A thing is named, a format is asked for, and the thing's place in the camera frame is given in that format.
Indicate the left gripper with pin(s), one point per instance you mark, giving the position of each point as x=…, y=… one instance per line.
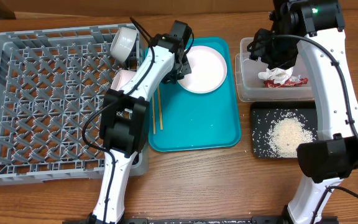
x=171, y=76

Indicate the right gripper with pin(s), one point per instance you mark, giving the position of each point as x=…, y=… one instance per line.
x=276, y=61

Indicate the white napkin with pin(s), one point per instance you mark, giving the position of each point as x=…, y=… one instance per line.
x=277, y=75

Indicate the large pink plate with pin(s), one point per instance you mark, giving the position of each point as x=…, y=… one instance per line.
x=208, y=70

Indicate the red snack wrapper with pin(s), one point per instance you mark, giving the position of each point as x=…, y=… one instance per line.
x=291, y=82

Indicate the pink bowl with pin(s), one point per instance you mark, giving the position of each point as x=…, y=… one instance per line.
x=121, y=78

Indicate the grey bowl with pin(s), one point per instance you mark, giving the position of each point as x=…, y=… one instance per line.
x=123, y=43

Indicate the white rice pile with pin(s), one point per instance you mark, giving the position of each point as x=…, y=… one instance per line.
x=287, y=135

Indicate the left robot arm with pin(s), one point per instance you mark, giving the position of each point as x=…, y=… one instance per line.
x=124, y=116

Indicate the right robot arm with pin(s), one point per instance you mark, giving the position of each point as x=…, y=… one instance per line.
x=314, y=31

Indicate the clear plastic waste bin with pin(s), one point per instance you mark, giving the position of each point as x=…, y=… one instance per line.
x=251, y=88

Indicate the teal plastic serving tray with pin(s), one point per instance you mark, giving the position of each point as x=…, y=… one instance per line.
x=197, y=121

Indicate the black rectangular tray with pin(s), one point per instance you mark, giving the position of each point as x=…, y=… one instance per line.
x=259, y=130

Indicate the grey plastic dish rack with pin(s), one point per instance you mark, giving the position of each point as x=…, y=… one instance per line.
x=51, y=81

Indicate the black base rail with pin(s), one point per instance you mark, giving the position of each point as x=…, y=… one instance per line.
x=253, y=220

